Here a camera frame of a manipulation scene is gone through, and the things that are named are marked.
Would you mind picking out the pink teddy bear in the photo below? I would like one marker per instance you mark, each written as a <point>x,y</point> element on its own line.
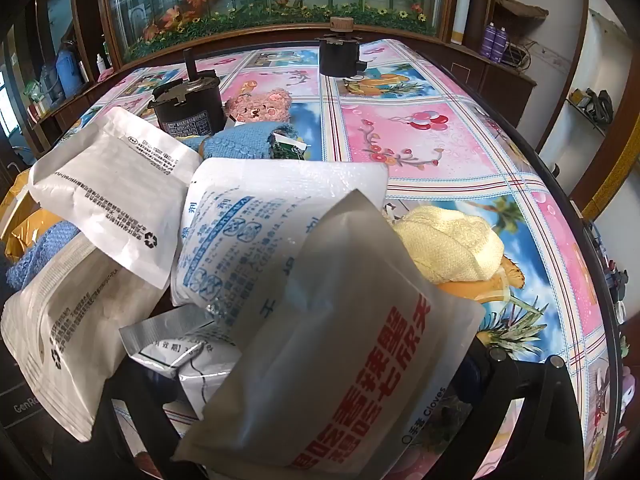
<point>260,105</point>

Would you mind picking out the green plastic bag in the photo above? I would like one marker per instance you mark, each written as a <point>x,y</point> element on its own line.
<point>35,92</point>

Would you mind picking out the white rolled poster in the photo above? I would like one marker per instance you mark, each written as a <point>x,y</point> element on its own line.
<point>462,5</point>

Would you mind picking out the white packet with red print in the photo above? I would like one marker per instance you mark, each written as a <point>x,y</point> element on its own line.
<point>325,340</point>

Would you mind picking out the white packet with blue print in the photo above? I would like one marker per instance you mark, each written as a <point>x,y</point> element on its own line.
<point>260,225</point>

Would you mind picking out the small silver packet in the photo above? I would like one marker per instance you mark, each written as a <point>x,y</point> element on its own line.
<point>165,340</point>

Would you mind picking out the printed tablecloth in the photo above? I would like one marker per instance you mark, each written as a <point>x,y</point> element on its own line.
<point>440,160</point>

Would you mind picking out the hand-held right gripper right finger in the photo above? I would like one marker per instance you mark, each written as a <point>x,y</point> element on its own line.
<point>475,365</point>

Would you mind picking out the white bottle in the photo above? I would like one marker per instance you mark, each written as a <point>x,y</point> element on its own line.
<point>104,60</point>

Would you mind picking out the blue water jug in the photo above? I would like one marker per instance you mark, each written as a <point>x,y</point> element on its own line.
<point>67,75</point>

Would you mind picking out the blue towel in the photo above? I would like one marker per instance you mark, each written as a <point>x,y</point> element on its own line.
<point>240,142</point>
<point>45,255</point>

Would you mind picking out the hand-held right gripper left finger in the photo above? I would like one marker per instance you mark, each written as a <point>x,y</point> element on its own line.
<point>145,385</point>

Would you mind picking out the yellow towel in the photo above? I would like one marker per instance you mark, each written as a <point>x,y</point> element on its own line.
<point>450,245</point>

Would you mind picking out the green snack packet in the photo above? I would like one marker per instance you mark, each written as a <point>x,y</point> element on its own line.
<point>287,149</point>

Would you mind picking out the black cylindrical motor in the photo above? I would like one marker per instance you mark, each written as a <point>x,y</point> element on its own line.
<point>185,105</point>

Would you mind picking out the white packet with black print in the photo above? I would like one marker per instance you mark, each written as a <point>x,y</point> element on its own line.
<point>65,340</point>
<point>115,180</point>

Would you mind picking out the yellow cardboard box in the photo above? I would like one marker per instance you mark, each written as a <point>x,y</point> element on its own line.
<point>17,220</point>

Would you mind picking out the brown cardboard piece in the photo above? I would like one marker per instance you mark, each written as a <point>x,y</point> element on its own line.
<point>520,9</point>

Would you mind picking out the black motor with wooden cap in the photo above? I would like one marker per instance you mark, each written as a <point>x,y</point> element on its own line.
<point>339,57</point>

